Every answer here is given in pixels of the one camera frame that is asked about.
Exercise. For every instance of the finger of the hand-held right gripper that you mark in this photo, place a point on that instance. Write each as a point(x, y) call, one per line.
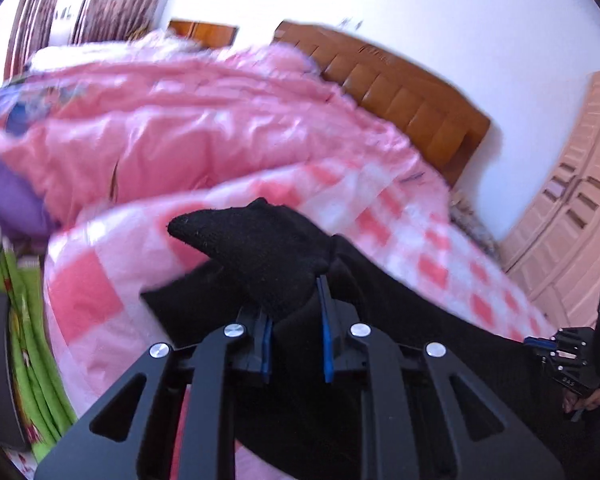
point(537, 343)

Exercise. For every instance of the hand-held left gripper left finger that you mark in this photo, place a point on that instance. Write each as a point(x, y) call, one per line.
point(266, 352)

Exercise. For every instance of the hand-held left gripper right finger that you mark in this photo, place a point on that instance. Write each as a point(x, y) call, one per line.
point(327, 345)

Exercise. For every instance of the black pants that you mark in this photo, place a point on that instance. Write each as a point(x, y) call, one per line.
point(260, 245)

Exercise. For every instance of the pink checkered bed sheet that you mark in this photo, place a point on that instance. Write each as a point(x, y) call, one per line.
point(405, 240)

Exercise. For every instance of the patterned pillow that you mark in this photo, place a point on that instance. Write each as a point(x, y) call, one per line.
point(472, 227)

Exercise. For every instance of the pale panelled wardrobe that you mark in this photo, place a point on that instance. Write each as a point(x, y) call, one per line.
point(575, 200)

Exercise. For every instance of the green printed sheet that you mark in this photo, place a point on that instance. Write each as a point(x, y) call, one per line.
point(35, 360)

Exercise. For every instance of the pink quilt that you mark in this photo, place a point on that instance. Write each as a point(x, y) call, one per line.
point(180, 125)

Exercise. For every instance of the brown padded headboard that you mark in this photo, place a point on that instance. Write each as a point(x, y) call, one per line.
point(405, 100)

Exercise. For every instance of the purple printed bed sheet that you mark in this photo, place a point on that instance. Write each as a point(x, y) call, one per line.
point(10, 200)

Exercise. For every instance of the wooden nightstand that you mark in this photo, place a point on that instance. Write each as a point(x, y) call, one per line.
point(202, 32)

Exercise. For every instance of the dark red patterned curtain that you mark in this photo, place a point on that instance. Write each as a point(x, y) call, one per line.
point(35, 15)
point(120, 0)

